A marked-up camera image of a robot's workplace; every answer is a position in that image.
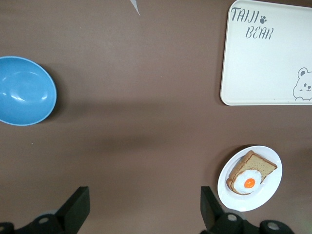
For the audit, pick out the cream bear print tray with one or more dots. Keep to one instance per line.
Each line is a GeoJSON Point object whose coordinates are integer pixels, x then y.
{"type": "Point", "coordinates": [258, 68]}

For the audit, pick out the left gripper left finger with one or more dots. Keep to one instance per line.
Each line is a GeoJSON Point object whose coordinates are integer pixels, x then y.
{"type": "Point", "coordinates": [75, 209]}

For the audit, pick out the fried egg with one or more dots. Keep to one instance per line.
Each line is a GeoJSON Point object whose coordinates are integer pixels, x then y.
{"type": "Point", "coordinates": [246, 182]}

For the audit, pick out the blue bowl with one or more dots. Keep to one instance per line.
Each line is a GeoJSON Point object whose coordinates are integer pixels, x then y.
{"type": "Point", "coordinates": [24, 90]}

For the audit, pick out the brown bread slice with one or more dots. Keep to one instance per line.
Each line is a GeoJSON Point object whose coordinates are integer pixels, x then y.
{"type": "Point", "coordinates": [258, 165]}

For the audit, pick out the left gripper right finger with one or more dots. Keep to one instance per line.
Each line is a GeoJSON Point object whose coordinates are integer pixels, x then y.
{"type": "Point", "coordinates": [212, 212]}

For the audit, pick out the white tape scrap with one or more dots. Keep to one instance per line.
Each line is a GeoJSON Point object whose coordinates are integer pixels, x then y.
{"type": "Point", "coordinates": [135, 6]}

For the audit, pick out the round white plate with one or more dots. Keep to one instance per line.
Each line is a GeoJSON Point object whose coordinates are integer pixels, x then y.
{"type": "Point", "coordinates": [270, 185]}

